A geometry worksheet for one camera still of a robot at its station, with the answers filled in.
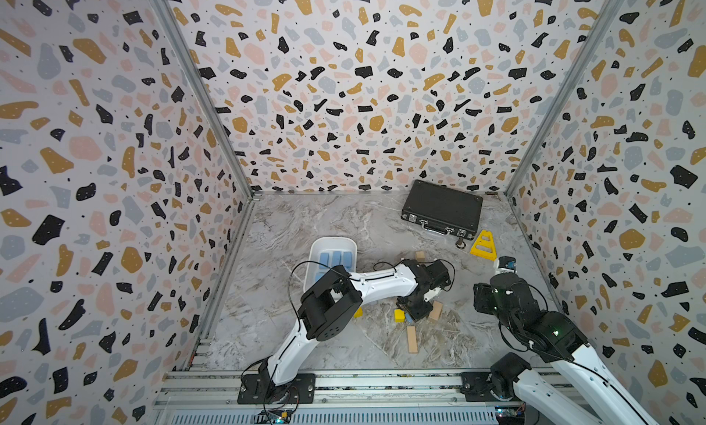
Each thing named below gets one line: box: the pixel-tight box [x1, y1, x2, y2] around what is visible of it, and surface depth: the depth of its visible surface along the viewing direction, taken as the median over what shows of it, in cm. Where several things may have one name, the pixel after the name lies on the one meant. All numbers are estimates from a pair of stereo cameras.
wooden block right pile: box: [429, 299, 444, 322], surface depth 87 cm
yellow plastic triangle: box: [469, 229, 498, 262], surface depth 108 cm
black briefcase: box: [400, 180, 484, 242], surface depth 112 cm
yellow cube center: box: [394, 309, 406, 323], surface depth 87 cm
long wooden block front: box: [406, 325, 419, 354], surface depth 83 cm
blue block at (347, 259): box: [342, 252, 353, 269], surface depth 102 cm
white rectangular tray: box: [303, 236, 358, 294], surface depth 102 cm
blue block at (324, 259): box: [318, 252, 330, 270], surface depth 102 cm
